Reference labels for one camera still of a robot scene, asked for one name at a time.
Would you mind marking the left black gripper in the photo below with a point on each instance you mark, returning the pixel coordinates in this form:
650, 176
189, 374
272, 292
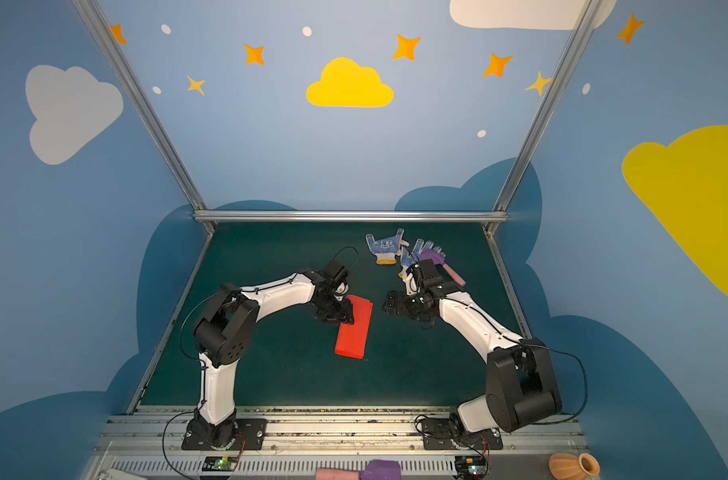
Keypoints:
332, 306

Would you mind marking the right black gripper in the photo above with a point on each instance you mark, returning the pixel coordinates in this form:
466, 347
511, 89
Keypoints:
407, 303

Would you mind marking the red square paper sheet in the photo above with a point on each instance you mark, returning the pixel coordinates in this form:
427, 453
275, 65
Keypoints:
352, 338

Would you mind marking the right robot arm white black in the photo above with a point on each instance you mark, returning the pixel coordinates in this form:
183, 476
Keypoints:
521, 385

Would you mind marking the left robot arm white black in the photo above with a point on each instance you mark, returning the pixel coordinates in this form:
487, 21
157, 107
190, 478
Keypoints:
224, 332

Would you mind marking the right blue dotted work glove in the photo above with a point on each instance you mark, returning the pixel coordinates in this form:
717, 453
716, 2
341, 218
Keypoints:
410, 254

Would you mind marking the blue dotted work glove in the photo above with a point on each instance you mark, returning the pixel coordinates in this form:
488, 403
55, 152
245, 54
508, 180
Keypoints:
410, 254
386, 250

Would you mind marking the left blue dotted work glove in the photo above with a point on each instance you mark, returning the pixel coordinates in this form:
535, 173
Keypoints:
386, 250

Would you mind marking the purple pink brush on table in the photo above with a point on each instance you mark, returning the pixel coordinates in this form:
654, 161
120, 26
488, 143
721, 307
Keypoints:
439, 258

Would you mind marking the pink purple brush front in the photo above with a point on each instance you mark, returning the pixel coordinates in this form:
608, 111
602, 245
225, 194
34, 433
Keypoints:
374, 470

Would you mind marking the right green circuit board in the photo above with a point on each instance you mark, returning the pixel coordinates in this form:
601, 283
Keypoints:
471, 468

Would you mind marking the green circuit board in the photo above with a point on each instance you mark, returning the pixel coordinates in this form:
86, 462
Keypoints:
220, 464
471, 468

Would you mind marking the left green circuit board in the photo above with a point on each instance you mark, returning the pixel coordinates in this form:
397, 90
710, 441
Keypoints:
220, 464

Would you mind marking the terracotta ribbed vase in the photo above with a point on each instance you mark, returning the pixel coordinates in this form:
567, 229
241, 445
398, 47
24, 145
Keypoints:
565, 466

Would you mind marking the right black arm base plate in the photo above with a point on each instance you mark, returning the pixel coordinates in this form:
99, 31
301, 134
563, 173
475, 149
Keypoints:
448, 434

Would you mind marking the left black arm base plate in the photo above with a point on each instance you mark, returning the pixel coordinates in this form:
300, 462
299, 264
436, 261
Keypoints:
246, 434

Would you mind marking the rear aluminium frame bar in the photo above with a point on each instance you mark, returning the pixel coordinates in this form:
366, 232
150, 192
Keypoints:
348, 216

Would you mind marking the front aluminium rail base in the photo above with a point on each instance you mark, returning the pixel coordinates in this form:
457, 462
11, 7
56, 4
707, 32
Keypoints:
301, 440

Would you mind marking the left aluminium frame post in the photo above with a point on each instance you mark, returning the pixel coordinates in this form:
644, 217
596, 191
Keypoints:
95, 21

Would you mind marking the aluminium frame post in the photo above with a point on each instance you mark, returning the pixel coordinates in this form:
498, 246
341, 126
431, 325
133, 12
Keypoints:
570, 58
95, 21

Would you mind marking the right aluminium frame post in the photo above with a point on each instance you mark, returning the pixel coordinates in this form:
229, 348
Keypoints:
570, 58

